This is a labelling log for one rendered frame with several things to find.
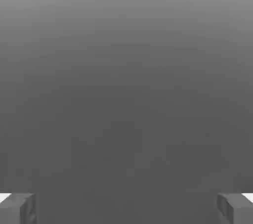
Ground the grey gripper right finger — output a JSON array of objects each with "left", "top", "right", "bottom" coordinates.
[{"left": 216, "top": 192, "right": 253, "bottom": 224}]

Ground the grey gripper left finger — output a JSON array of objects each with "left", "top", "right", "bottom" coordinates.
[{"left": 0, "top": 192, "right": 38, "bottom": 224}]

